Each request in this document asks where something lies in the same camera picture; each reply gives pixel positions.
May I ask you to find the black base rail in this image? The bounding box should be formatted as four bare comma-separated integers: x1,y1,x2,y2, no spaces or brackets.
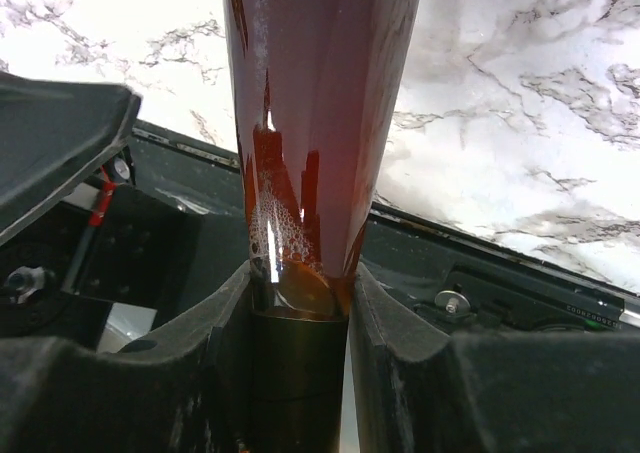
1,122,639,348

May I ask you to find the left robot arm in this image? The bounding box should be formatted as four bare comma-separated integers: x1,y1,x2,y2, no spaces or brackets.
1,72,142,243

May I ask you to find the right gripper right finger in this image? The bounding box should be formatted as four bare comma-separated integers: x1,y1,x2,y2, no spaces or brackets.
350,267,639,452

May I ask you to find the red bottle gold foil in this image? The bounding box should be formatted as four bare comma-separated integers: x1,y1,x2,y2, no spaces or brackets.
223,0,419,452

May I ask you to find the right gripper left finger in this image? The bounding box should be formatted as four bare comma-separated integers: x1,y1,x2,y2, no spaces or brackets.
1,265,250,452

